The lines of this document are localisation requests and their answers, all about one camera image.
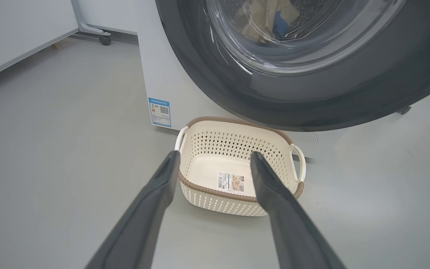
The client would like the round black glass washer door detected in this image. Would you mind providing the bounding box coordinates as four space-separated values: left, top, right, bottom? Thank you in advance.
155 0 430 132

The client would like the cream perforated laundry basket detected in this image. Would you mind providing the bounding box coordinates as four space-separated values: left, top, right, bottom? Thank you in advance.
175 116 306 217

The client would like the round white filter cover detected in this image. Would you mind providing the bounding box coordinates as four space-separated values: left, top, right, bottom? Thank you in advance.
303 132 318 150

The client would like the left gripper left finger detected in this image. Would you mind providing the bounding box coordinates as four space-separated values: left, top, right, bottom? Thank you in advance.
85 151 181 269

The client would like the white barcode basket sticker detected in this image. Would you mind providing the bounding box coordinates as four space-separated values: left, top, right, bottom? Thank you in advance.
217 172 245 193

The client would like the cream garment with blue trim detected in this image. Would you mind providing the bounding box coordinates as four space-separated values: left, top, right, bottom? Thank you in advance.
267 0 301 38

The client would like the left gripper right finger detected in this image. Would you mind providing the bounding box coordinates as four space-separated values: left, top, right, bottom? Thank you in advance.
250 151 346 269

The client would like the grey metal leg with caster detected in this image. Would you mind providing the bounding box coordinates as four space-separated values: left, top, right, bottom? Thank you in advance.
71 0 112 46

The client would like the white front-load washing machine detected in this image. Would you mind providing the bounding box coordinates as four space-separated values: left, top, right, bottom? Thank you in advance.
137 0 412 164

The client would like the blue energy label sticker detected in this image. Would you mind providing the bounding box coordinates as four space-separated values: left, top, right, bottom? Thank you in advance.
148 98 172 128

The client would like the cream bear-print garment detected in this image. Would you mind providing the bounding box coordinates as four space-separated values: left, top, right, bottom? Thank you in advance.
234 0 275 41

